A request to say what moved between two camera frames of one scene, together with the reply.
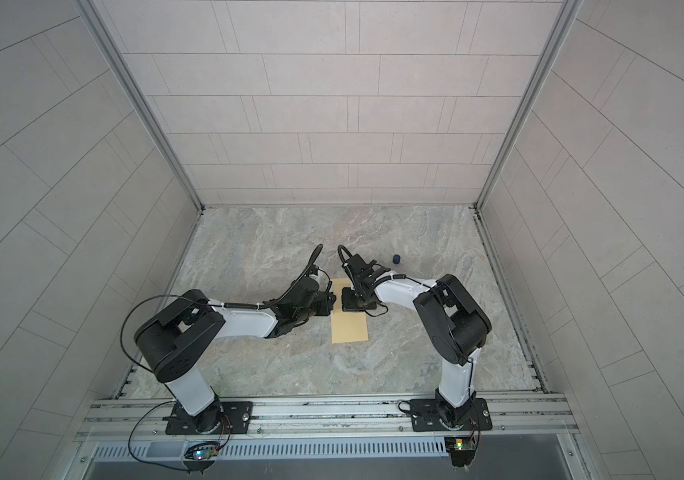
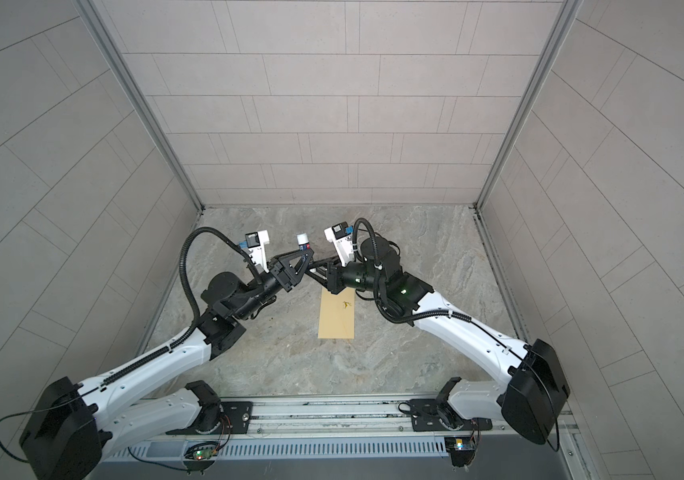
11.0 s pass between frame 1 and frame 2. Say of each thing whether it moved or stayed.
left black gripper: moved
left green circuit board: stayed
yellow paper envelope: moved
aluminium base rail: stayed
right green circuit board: stayed
